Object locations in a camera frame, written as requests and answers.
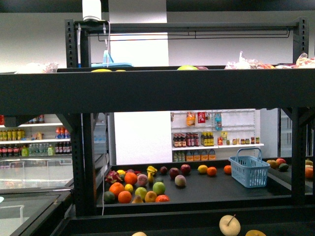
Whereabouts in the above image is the yellow starfruit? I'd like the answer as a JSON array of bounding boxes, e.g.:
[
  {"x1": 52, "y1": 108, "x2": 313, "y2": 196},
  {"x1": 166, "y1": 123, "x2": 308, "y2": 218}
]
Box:
[{"x1": 147, "y1": 166, "x2": 158, "y2": 176}]

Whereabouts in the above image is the yellow-orange apple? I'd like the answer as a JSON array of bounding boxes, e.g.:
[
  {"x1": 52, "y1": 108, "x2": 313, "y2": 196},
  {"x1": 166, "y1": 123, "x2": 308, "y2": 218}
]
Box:
[{"x1": 245, "y1": 230, "x2": 266, "y2": 236}]

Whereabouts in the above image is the white pear with stem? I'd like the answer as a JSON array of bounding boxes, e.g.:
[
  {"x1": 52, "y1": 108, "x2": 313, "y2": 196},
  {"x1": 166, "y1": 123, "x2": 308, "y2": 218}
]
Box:
[{"x1": 219, "y1": 215, "x2": 241, "y2": 236}]

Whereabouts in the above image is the glass freezer chest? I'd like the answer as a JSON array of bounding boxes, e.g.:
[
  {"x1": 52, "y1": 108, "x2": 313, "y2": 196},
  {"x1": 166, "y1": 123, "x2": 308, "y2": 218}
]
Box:
[{"x1": 0, "y1": 155, "x2": 73, "y2": 236}]

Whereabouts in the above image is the dark red plum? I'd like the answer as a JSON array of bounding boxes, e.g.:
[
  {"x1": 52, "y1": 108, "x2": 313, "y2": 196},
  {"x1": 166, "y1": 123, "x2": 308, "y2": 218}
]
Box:
[{"x1": 159, "y1": 166, "x2": 168, "y2": 175}]

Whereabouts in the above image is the far right orange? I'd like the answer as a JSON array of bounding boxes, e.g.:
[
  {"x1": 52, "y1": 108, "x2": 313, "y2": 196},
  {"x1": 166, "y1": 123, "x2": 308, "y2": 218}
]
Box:
[{"x1": 223, "y1": 165, "x2": 232, "y2": 175}]

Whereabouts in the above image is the far mandarin orange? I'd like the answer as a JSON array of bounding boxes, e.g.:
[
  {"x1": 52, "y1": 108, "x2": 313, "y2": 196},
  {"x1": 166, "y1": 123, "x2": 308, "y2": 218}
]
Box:
[{"x1": 207, "y1": 167, "x2": 217, "y2": 177}]

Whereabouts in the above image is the dark red apple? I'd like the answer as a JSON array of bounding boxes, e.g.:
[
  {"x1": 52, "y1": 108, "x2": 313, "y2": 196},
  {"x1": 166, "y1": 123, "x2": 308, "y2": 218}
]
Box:
[{"x1": 180, "y1": 164, "x2": 191, "y2": 176}]

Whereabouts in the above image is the far pink peach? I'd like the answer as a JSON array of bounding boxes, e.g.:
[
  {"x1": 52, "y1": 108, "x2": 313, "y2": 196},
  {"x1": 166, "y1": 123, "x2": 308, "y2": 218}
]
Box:
[{"x1": 174, "y1": 175, "x2": 187, "y2": 187}]

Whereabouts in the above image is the far green apple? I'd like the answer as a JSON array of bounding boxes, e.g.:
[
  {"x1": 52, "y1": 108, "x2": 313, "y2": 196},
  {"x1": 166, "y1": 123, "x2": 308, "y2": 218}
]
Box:
[{"x1": 153, "y1": 182, "x2": 165, "y2": 195}]

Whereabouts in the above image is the black metal shelf rack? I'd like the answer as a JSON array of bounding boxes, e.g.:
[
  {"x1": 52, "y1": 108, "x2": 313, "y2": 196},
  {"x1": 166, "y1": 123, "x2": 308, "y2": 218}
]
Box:
[{"x1": 0, "y1": 21, "x2": 315, "y2": 236}]

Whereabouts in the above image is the small blue basket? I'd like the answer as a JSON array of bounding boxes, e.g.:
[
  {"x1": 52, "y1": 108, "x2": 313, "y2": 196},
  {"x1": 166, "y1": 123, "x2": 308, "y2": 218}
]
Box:
[{"x1": 228, "y1": 147, "x2": 271, "y2": 188}]

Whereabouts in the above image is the far yellow lemon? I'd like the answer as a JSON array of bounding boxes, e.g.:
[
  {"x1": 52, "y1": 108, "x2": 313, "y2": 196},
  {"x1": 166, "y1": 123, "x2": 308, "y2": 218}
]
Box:
[{"x1": 197, "y1": 165, "x2": 208, "y2": 174}]

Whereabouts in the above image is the pink dragon fruit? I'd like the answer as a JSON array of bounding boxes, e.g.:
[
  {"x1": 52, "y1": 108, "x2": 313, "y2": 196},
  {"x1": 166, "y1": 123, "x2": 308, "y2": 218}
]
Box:
[{"x1": 105, "y1": 170, "x2": 123, "y2": 185}]

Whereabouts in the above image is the white shelf with bottles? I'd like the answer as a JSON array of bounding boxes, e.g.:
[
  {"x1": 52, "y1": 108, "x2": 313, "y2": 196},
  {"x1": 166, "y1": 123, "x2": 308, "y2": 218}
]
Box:
[{"x1": 170, "y1": 109, "x2": 264, "y2": 162}]

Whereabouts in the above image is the far large orange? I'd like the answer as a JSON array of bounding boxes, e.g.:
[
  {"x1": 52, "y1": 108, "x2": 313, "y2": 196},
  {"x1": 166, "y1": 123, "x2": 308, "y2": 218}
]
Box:
[{"x1": 125, "y1": 172, "x2": 137, "y2": 185}]

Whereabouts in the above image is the left drinks shelf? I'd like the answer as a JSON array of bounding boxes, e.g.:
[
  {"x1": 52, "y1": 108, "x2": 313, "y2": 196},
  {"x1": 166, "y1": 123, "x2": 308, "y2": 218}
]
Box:
[{"x1": 0, "y1": 115, "x2": 72, "y2": 158}]

